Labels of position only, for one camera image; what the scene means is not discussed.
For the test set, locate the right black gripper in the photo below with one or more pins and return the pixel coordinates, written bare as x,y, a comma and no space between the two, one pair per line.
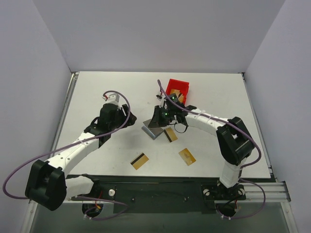
161,116

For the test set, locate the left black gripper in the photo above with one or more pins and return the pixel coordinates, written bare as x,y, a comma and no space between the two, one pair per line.
125,113

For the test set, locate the grey card holder wallet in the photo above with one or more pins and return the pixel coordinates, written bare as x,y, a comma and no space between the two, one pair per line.
154,133

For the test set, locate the gold card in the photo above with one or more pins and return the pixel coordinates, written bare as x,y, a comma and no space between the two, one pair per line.
170,134
187,157
139,161

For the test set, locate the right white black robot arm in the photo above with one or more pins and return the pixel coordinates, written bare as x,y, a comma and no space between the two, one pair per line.
233,137

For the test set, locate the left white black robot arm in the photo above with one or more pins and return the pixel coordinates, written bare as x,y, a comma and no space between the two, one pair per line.
48,184

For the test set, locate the gold cards in bin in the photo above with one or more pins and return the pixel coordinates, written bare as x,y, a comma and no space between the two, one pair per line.
180,96

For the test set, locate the red plastic bin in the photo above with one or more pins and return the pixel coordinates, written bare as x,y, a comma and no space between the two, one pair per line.
179,85

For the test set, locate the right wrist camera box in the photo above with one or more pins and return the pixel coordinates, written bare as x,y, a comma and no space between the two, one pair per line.
162,99

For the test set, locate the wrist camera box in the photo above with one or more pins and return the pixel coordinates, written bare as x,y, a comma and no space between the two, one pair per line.
162,99
111,99

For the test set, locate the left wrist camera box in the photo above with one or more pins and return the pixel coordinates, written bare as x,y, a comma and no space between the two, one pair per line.
111,99

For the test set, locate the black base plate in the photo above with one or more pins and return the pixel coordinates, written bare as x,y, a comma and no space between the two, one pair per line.
163,195

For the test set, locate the aluminium table frame rail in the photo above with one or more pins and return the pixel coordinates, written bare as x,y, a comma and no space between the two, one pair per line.
32,206

